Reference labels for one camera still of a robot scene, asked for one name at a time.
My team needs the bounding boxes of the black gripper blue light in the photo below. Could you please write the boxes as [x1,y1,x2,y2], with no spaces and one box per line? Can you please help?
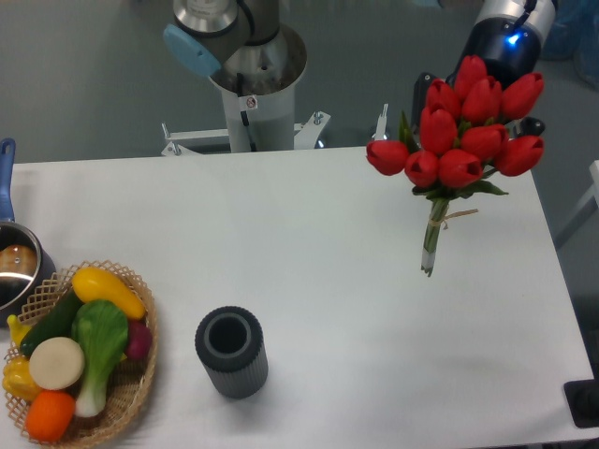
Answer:
[410,17,546,138]

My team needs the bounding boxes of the red tulip bouquet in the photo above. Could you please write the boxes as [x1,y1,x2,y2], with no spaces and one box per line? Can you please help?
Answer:
[366,55,545,275]

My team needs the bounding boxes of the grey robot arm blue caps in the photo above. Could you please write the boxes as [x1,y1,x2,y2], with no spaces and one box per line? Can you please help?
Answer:
[163,1,558,152]

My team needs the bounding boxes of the dark grey ribbed vase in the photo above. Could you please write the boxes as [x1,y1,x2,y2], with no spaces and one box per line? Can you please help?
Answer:
[195,306,269,399]

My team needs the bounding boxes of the blue plastic bag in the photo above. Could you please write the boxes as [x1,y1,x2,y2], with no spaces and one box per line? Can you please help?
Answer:
[541,0,598,91]

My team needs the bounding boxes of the black device at table edge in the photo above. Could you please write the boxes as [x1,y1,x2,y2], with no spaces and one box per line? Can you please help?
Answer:
[563,379,598,428]

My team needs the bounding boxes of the red radish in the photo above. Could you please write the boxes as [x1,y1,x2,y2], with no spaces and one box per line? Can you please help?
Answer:
[124,321,153,360]

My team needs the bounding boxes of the yellow squash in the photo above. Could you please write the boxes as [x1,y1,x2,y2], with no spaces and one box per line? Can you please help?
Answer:
[71,267,146,320]

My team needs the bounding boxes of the green bok choy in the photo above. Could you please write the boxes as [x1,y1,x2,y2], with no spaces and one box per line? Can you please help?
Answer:
[71,299,128,418]

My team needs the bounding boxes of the woven wicker basket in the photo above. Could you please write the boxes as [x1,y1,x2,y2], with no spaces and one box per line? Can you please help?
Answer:
[4,260,158,448]

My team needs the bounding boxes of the dark green cucumber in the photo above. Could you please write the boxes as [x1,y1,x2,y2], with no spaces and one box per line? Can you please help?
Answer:
[19,290,83,357]

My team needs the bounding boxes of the cream round disc vegetable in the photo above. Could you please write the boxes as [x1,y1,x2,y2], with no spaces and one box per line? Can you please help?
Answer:
[29,337,85,390]

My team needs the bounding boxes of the yellow banana tip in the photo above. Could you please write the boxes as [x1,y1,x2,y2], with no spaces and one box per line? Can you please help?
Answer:
[7,314,32,347]

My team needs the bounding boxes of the orange fruit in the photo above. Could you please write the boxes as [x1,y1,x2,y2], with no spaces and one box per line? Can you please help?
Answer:
[25,390,76,442]

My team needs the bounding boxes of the yellow bell pepper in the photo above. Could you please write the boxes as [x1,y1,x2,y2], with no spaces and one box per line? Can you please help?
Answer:
[2,355,42,402]

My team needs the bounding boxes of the white furniture frame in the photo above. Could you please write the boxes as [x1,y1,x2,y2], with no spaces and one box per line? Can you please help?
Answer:
[553,160,598,251]

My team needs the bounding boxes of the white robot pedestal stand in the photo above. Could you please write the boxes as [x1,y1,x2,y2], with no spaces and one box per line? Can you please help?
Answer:
[162,24,330,156]

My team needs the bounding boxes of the blue handled saucepan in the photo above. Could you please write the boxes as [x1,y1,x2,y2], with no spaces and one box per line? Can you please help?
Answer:
[1,138,55,327]

